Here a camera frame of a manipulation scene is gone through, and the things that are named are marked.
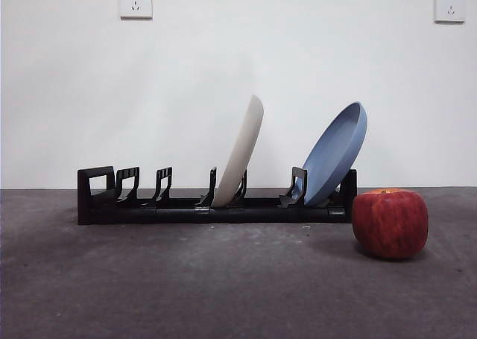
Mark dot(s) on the blue plate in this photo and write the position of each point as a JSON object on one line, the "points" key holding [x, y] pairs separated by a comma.
{"points": [[331, 156]]}

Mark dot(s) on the black plate rack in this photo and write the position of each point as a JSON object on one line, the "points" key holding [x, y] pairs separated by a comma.
{"points": [[242, 215]]}

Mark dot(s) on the beige plate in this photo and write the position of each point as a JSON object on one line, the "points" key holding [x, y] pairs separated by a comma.
{"points": [[242, 152]]}

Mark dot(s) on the white wall socket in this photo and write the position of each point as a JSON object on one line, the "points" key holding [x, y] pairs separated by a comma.
{"points": [[136, 2], [449, 6]]}

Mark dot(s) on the red apple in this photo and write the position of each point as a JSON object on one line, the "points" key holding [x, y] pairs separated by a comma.
{"points": [[389, 223]]}

